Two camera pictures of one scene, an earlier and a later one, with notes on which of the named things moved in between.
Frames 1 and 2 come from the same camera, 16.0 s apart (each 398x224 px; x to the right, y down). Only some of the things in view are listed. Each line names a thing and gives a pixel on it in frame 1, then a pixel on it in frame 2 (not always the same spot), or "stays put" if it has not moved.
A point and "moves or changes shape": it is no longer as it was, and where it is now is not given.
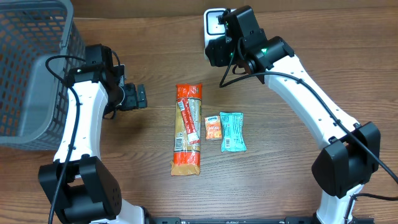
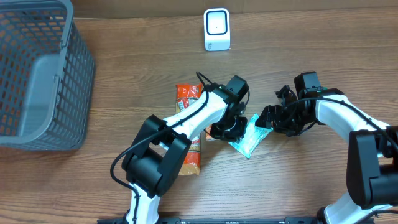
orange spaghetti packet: [188, 130] stays put
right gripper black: [216, 50] → [277, 116]
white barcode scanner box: [214, 25] stays put
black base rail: [250, 220] stays put
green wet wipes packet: [232, 132] moves or changes shape
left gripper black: [140, 96] → [227, 130]
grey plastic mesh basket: [40, 45] stays put
